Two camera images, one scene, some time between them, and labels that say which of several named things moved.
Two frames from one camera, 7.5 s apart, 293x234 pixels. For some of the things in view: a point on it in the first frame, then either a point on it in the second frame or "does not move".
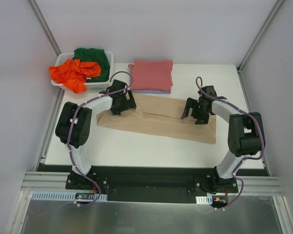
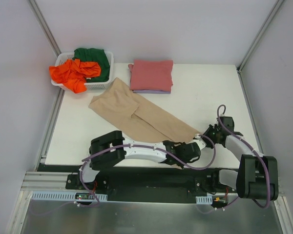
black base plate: (151, 184) does not move
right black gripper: (194, 110) to (208, 133)
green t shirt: (94, 55) does not move
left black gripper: (123, 105) to (196, 149)
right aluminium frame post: (277, 5) does not move
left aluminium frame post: (40, 19) does not move
